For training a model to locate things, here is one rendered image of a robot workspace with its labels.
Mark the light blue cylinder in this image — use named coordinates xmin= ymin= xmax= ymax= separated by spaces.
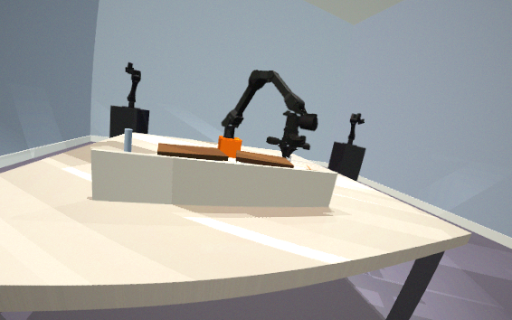
xmin=124 ymin=128 xmax=132 ymax=153

